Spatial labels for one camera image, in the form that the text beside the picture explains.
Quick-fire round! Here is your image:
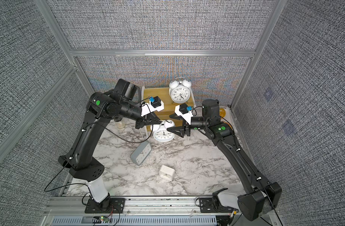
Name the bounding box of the white twin-bell alarm clock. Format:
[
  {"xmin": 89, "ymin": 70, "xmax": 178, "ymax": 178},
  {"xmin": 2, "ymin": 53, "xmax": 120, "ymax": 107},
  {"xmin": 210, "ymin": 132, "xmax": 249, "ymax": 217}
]
[{"xmin": 169, "ymin": 77, "xmax": 192, "ymax": 104}]

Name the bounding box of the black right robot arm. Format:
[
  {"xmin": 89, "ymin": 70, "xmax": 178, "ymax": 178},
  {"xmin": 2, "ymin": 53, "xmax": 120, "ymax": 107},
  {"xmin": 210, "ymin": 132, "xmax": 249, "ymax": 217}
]
[{"xmin": 167, "ymin": 99, "xmax": 282, "ymax": 221}]

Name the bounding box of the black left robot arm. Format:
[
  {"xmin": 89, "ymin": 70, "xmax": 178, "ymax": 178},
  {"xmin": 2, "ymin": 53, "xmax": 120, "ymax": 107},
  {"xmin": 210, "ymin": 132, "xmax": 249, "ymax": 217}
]
[{"xmin": 59, "ymin": 79, "xmax": 164, "ymax": 213}]

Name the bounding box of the yellow wooden two-tier shelf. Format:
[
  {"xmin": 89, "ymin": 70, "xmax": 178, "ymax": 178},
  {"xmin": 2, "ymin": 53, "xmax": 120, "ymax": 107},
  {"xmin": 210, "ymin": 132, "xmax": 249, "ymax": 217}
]
[{"xmin": 141, "ymin": 86, "xmax": 196, "ymax": 136}]

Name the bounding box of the glass jar black lid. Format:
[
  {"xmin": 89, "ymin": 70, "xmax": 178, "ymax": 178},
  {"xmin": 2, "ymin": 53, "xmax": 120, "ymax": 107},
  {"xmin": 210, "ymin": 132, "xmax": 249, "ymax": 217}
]
[{"xmin": 114, "ymin": 116, "xmax": 125, "ymax": 129}]

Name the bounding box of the grey rectangular digital clock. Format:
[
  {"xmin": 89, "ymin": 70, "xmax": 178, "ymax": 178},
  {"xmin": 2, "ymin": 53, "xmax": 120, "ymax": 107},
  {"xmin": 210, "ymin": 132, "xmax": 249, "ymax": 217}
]
[{"xmin": 130, "ymin": 141, "xmax": 152, "ymax": 166}]

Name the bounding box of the white cube digital clock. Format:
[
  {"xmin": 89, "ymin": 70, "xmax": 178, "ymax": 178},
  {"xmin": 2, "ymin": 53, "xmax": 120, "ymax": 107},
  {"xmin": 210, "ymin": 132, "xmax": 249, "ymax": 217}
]
[{"xmin": 159, "ymin": 165, "xmax": 175, "ymax": 181}]

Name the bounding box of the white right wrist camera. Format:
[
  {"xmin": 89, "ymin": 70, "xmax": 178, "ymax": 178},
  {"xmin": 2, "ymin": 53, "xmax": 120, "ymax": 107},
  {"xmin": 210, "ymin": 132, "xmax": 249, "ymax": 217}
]
[{"xmin": 174, "ymin": 103, "xmax": 193, "ymax": 125}]

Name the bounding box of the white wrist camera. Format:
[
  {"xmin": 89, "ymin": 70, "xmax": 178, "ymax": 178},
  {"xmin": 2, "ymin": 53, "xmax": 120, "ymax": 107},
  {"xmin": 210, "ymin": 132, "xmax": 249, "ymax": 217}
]
[
  {"xmin": 141, "ymin": 96, "xmax": 165, "ymax": 116},
  {"xmin": 174, "ymin": 103, "xmax": 193, "ymax": 125}
]

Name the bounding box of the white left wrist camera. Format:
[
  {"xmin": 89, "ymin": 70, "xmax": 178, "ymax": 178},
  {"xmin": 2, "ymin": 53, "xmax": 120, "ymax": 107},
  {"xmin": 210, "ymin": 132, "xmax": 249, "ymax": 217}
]
[{"xmin": 141, "ymin": 96, "xmax": 165, "ymax": 116}]

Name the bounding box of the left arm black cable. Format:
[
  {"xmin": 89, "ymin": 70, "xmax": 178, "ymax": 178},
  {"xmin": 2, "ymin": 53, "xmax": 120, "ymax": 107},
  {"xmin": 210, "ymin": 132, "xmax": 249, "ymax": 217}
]
[{"xmin": 44, "ymin": 98, "xmax": 155, "ymax": 207}]

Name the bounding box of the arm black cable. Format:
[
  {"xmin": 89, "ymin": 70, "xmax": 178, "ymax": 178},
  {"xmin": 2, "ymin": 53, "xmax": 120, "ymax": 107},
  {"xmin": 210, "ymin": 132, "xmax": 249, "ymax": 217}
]
[
  {"xmin": 189, "ymin": 106, "xmax": 286, "ymax": 226},
  {"xmin": 44, "ymin": 98, "xmax": 155, "ymax": 207}
]

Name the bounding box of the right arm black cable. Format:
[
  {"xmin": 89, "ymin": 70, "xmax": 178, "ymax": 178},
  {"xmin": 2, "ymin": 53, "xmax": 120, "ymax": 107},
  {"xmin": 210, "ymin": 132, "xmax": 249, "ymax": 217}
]
[{"xmin": 189, "ymin": 106, "xmax": 286, "ymax": 226}]

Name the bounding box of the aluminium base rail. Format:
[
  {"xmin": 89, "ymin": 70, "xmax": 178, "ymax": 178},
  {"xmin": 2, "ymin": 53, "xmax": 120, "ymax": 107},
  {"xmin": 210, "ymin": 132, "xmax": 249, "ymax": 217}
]
[{"xmin": 39, "ymin": 195, "xmax": 286, "ymax": 226}]

